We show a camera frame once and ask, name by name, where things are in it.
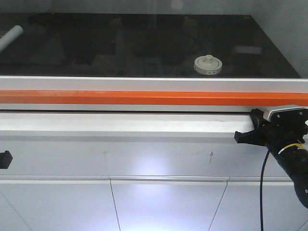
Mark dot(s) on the white fume hood sash frame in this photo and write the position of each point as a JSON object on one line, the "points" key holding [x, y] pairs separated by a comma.
{"points": [[146, 84]]}

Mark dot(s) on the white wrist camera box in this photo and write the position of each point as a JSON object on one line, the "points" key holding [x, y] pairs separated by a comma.
{"points": [[273, 112]]}

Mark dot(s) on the orange sash handle bar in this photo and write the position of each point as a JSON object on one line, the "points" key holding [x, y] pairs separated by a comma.
{"points": [[153, 97]]}

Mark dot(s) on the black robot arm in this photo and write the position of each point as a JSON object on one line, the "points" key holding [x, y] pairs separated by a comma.
{"points": [[293, 162]]}

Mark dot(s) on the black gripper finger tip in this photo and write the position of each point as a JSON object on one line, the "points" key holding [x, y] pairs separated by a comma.
{"points": [[5, 159]]}

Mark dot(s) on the white paper roll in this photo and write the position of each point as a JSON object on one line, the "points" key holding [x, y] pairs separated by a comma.
{"points": [[9, 37]]}

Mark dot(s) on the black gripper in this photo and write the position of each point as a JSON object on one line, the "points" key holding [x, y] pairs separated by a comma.
{"points": [[278, 137]]}

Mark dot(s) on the glass jar with white lid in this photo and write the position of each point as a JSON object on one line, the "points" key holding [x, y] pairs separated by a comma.
{"points": [[207, 65]]}

